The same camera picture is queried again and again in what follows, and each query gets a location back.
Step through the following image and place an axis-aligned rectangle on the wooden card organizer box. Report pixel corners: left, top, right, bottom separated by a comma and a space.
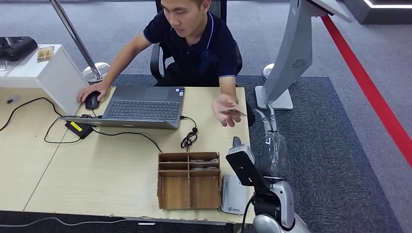
156, 151, 223, 210

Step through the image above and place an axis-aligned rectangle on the thin white floor cable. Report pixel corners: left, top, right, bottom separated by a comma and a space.
0, 217, 129, 228

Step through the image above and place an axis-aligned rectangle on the white card reader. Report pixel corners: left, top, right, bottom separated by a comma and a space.
221, 174, 248, 215

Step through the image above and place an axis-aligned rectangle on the person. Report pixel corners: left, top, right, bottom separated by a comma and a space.
77, 0, 248, 128

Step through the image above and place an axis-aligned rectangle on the person's right hand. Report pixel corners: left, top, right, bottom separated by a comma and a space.
77, 82, 112, 103

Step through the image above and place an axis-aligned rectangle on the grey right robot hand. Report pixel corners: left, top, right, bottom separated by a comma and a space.
232, 102, 288, 181

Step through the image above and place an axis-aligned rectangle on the grey laptop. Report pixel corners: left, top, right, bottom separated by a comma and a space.
58, 85, 187, 130

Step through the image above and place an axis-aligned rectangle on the black mouse cable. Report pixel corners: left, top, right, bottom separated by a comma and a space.
80, 108, 103, 119

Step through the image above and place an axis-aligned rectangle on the grey kiosk stand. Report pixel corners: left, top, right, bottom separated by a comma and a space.
255, 0, 353, 111

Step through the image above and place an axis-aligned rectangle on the round white stanchion base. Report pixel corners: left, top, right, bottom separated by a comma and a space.
263, 63, 276, 81

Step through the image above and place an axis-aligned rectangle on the black device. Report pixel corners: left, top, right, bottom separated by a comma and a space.
0, 36, 38, 62

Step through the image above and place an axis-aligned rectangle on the white cabinet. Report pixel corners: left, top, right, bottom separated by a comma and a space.
0, 44, 89, 116

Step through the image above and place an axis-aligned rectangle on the black mains cable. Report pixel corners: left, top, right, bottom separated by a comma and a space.
0, 97, 103, 144

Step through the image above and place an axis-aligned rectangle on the person's left hand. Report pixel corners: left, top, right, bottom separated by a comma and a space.
211, 94, 247, 128

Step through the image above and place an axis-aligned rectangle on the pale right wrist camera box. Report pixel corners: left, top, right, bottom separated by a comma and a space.
225, 145, 268, 189

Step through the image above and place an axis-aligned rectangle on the black adapter yellow label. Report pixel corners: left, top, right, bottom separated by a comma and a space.
64, 120, 94, 139

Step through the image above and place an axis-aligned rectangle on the dark platform white edge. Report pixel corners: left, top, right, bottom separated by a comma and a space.
341, 0, 412, 25

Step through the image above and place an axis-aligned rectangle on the black office chair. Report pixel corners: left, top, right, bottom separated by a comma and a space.
149, 0, 257, 128

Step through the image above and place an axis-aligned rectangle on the black computer mouse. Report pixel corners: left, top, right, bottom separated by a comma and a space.
85, 91, 101, 110

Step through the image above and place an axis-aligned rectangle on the brown picture ID card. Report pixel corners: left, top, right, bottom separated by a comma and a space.
220, 109, 247, 117

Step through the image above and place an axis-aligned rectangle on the black laptop charger cable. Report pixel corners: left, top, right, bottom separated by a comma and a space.
91, 115, 199, 153

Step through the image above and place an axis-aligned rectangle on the metal stanchion pole with base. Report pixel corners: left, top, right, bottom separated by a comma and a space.
49, 0, 111, 84

